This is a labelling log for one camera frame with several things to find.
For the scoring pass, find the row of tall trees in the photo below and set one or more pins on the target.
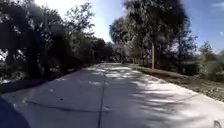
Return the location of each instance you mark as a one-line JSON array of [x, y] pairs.
[[150, 30]]

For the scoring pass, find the row of dark trees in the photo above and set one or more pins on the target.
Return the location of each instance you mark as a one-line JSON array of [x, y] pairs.
[[40, 43]]

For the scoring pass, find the grass verge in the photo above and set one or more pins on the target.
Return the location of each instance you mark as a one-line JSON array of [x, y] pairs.
[[20, 85], [206, 87]]

